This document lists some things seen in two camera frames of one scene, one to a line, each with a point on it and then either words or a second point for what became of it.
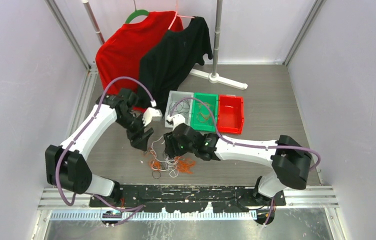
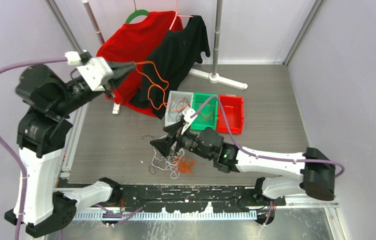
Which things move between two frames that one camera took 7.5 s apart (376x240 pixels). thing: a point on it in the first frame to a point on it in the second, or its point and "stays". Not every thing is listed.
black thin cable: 182,107 stays
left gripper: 138,139 to 119,69
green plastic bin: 202,120 stays
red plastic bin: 231,114 stays
